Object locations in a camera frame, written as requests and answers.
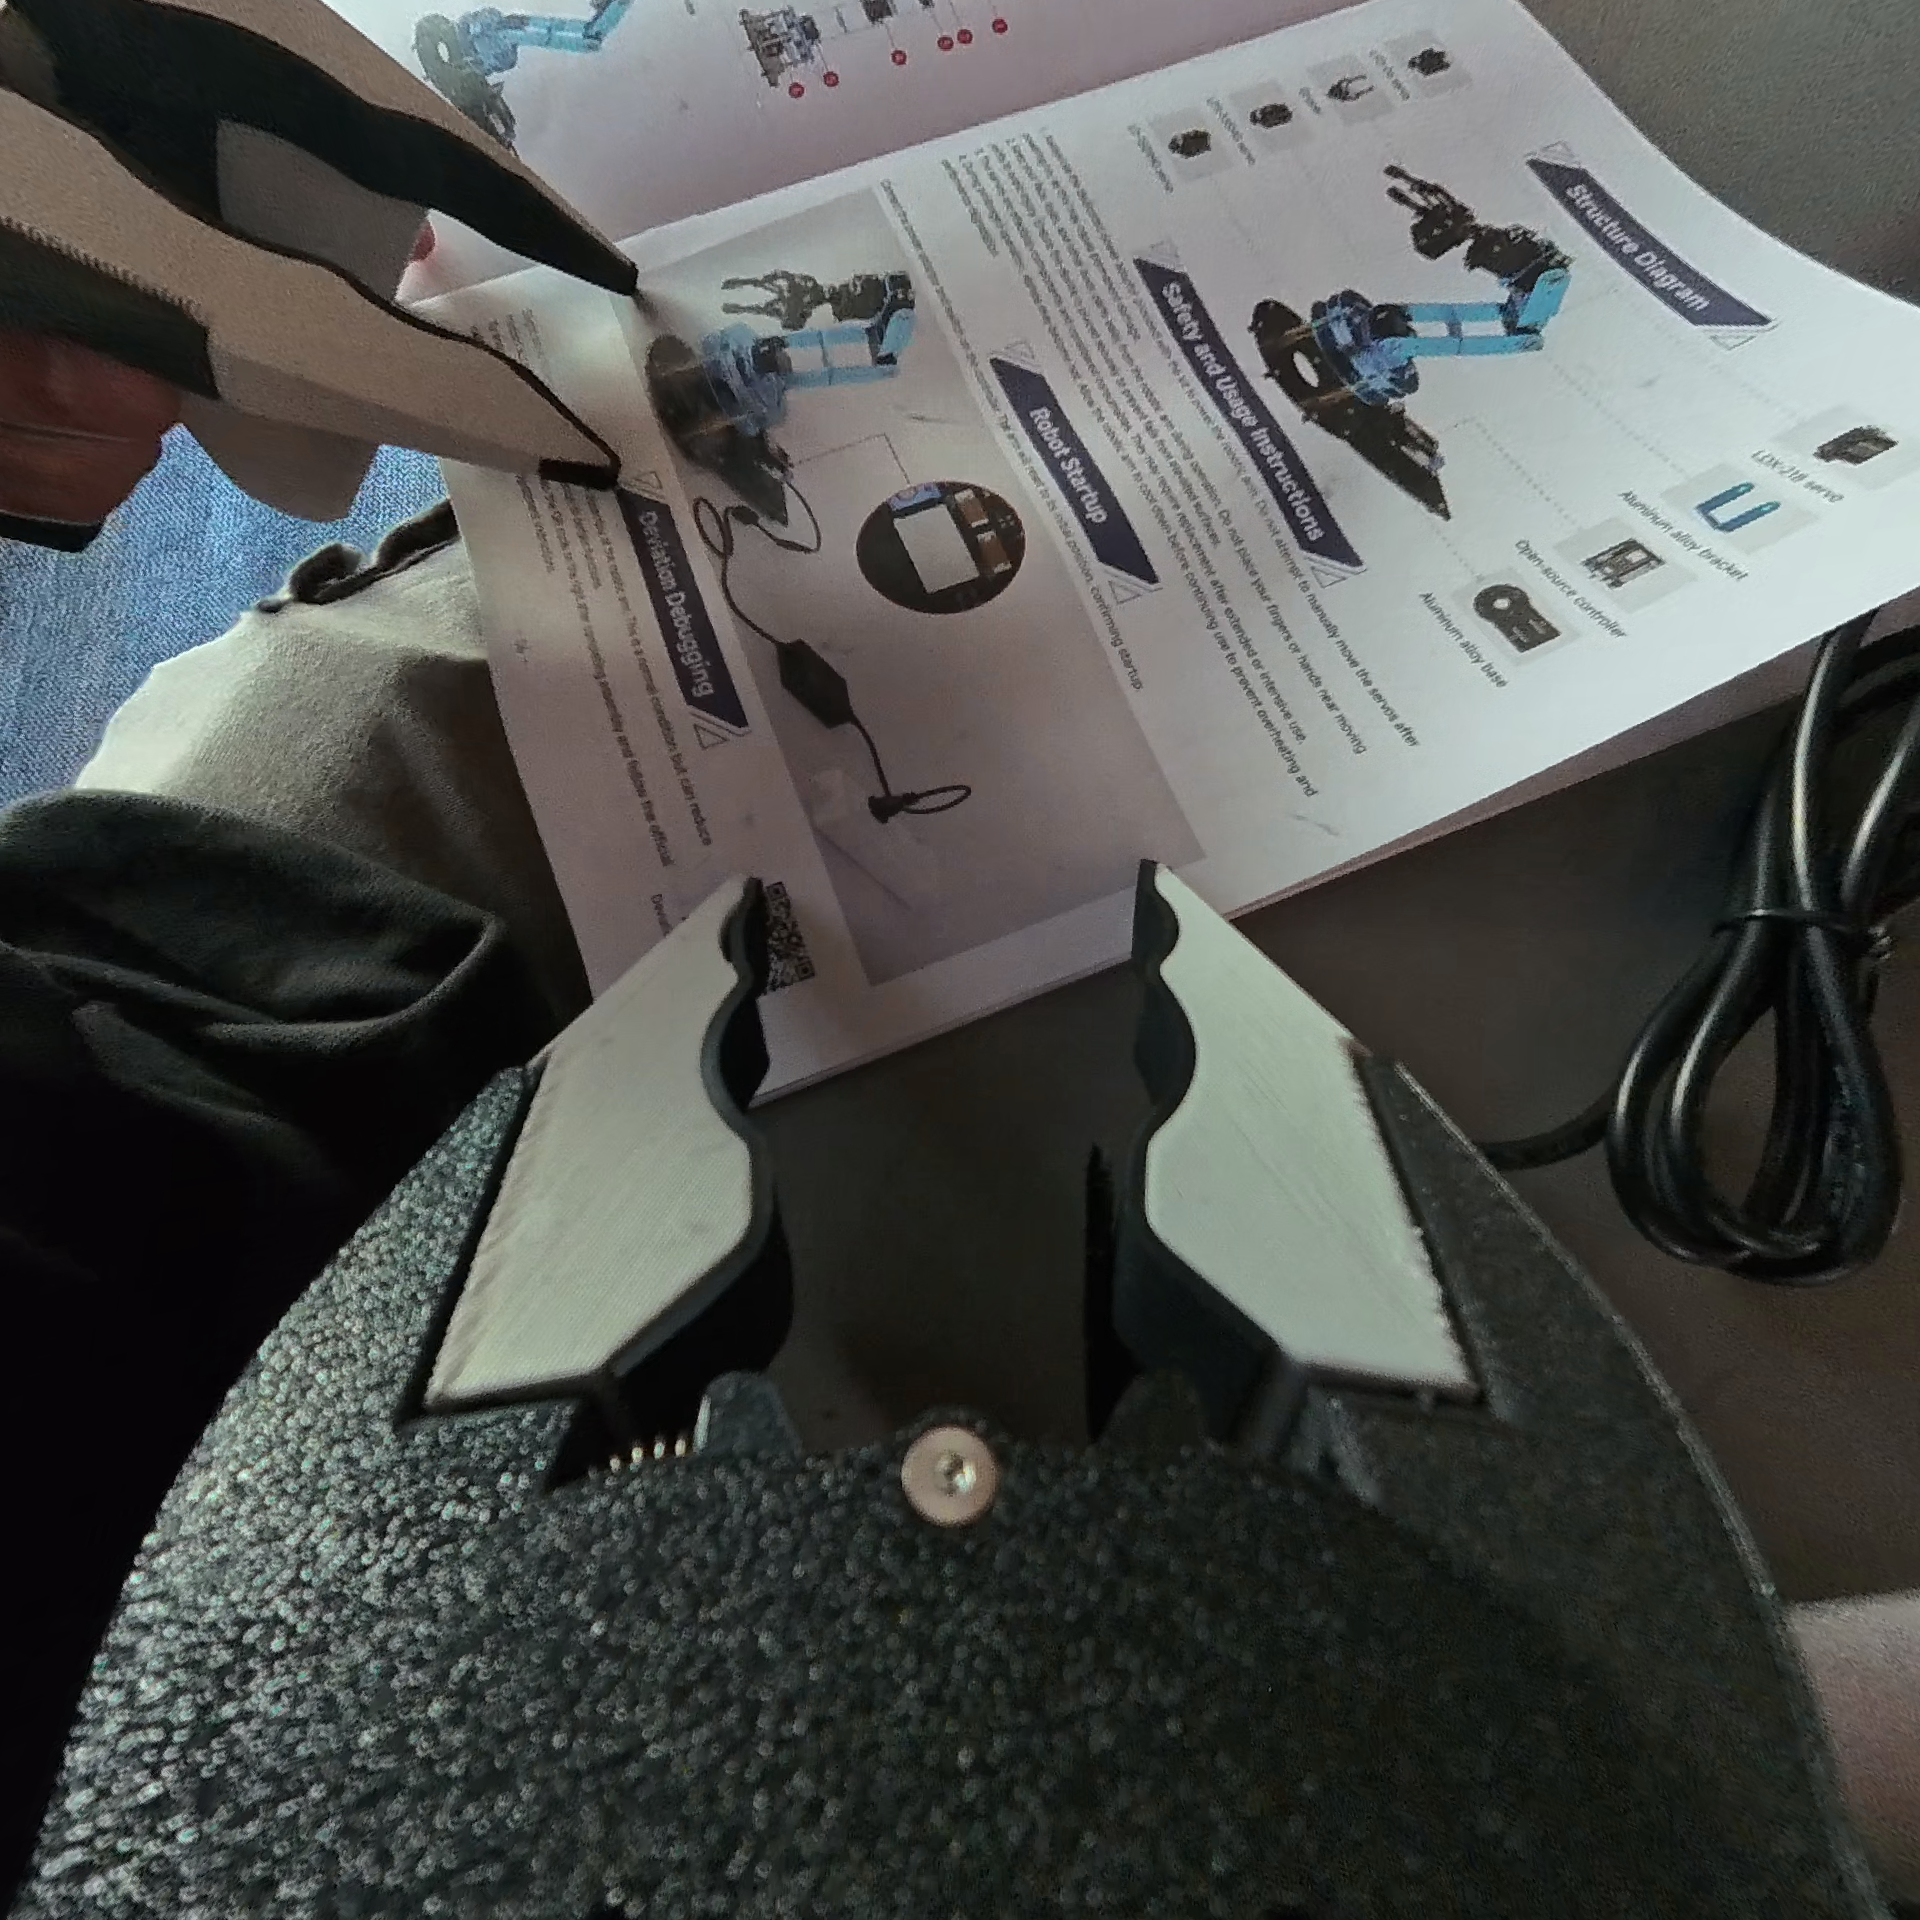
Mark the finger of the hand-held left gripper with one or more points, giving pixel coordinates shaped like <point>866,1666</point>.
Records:
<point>329,374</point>
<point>299,76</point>

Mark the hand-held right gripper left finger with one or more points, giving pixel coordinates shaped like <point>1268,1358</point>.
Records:
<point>602,1200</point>

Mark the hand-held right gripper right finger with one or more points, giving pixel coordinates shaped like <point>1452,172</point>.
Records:
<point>1289,1200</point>

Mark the printed instruction manual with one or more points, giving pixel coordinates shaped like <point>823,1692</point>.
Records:
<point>1202,600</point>

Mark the person's left hand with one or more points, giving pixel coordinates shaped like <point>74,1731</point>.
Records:
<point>74,448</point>

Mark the person's black top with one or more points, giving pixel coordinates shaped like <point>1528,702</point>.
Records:
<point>223,1049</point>

